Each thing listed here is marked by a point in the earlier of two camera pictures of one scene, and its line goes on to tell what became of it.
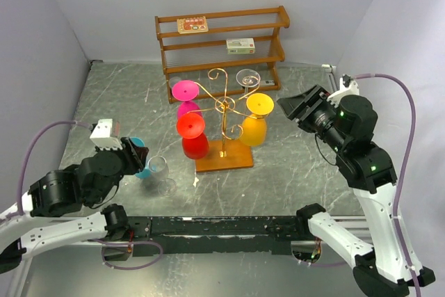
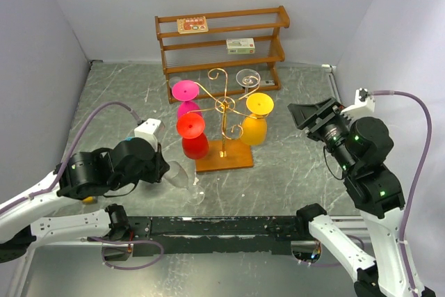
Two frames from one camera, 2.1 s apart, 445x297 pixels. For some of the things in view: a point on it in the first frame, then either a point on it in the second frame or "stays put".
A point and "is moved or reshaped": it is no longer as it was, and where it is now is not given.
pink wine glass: [186, 91] stays put
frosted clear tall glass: [247, 78] stays put
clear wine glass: [158, 167] is moved or reshaped
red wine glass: [190, 126] stays put
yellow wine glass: [254, 129] stays put
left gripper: [138, 156] -> [161, 165]
